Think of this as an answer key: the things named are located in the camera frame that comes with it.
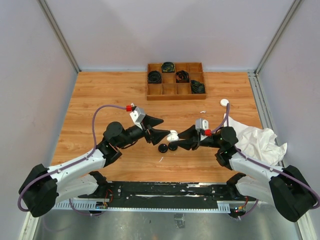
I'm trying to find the crumpled white cloth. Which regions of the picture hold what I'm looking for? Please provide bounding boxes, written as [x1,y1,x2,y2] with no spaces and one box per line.
[223,117,288,166]

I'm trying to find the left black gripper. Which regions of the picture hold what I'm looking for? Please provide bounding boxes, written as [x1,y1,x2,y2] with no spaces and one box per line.
[117,114,171,149]

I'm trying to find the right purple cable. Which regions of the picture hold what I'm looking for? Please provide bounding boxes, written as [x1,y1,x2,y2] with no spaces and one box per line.
[204,102,320,221]

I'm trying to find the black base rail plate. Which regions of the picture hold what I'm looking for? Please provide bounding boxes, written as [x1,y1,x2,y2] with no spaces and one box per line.
[79,181,246,210]

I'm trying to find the wooden compartment tray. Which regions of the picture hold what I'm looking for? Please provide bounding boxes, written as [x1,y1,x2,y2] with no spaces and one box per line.
[146,61,207,101]

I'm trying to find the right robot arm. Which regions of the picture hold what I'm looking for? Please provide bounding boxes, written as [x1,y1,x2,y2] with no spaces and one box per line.
[169,125,320,222]

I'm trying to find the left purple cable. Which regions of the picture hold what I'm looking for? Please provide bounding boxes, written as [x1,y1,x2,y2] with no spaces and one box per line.
[17,104,132,217]

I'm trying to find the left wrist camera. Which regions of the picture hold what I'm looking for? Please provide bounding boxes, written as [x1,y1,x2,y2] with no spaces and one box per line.
[129,106,146,127]

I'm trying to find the black orange coiled strap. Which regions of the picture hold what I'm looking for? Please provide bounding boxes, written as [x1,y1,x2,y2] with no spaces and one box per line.
[175,69,190,84]

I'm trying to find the purple cable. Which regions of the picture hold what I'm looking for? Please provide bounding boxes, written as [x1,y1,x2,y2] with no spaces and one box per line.
[204,102,320,221]
[17,104,132,217]

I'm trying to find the dark green coiled strap right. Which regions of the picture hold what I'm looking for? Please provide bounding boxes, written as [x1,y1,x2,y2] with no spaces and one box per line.
[190,79,206,95]

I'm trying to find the green coiled strap top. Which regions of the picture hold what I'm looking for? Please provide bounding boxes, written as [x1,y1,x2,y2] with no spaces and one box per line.
[160,61,176,74]

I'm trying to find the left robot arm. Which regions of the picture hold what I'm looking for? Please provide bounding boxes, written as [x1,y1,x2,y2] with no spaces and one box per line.
[17,115,170,218]

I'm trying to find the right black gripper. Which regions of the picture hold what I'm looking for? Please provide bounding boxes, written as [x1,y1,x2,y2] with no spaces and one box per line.
[170,125,223,151]

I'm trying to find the black coiled strap left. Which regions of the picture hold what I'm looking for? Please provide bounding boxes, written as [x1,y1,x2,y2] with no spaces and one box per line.
[147,70,163,85]

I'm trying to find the white charging case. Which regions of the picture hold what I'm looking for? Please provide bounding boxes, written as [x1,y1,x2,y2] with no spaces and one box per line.
[166,130,179,143]
[220,98,230,107]

